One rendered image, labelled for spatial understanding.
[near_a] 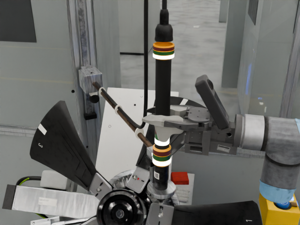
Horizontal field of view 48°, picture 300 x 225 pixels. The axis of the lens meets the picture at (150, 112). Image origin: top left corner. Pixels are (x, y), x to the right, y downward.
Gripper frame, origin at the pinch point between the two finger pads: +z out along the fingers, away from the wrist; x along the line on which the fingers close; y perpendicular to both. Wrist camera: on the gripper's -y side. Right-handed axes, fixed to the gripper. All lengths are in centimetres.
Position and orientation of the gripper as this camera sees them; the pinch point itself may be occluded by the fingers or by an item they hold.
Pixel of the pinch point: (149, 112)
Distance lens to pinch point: 74.8
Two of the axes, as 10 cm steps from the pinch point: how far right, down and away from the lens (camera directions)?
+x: 2.1, -4.1, 8.9
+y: -0.1, 9.1, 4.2
